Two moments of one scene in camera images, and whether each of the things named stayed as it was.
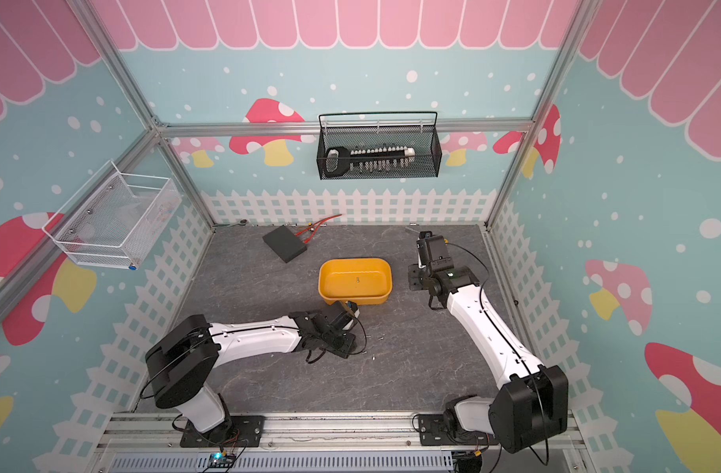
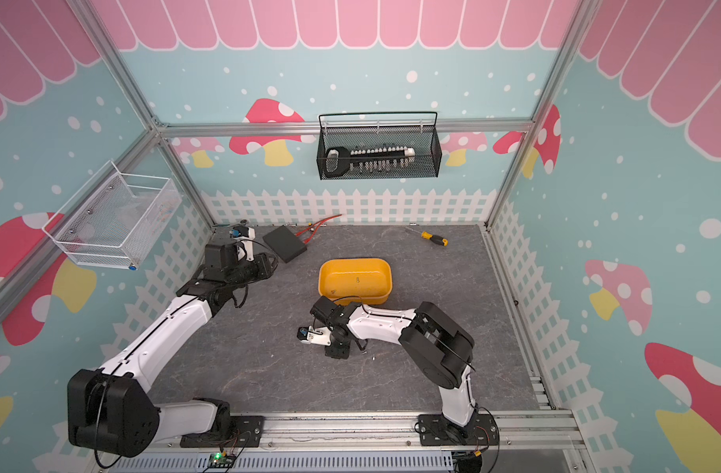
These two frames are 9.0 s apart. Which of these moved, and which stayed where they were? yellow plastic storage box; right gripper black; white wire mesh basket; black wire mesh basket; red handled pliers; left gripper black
Moved: right gripper black; left gripper black
Stayed: white wire mesh basket; black wire mesh basket; yellow plastic storage box; red handled pliers
